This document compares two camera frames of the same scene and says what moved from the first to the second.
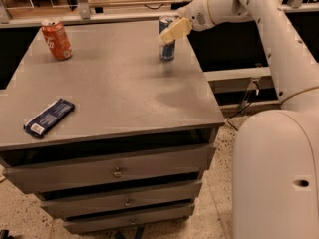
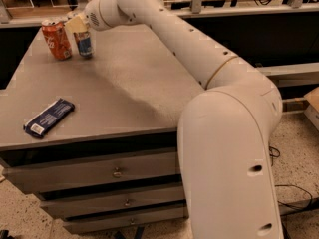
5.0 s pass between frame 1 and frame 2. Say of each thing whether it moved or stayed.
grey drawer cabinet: stayed
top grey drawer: stayed
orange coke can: stayed
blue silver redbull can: moved
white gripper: moved
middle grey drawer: stayed
